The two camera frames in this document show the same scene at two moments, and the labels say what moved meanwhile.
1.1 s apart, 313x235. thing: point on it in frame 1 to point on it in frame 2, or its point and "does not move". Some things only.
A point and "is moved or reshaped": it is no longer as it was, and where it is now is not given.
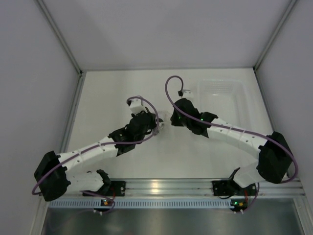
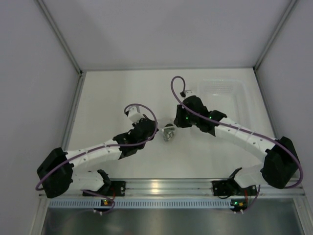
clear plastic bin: [225, 99] does not move
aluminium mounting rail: [201, 188] does not move
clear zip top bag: [163, 118] is moved or reshaped
